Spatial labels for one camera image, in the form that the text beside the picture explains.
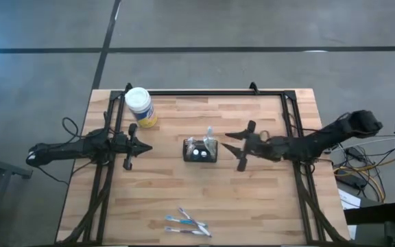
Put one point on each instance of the black aluminium frame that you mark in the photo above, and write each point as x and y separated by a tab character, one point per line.
201	92

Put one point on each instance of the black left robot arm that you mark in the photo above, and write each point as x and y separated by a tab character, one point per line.
67	149

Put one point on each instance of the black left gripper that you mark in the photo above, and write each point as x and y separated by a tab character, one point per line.
120	145

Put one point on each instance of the Lysol wipes canister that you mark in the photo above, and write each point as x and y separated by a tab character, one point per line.
139	101

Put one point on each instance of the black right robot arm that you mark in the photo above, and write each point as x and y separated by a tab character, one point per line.
321	142

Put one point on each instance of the black flat bar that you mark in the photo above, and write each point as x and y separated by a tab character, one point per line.
372	214

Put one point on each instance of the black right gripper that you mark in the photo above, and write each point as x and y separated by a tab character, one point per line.
259	147

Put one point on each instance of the black table clamp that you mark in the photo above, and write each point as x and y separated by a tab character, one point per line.
129	87
253	87

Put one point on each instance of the white paper sheet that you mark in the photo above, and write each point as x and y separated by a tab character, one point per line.
350	200

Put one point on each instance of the black power brick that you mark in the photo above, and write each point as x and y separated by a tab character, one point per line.
353	182

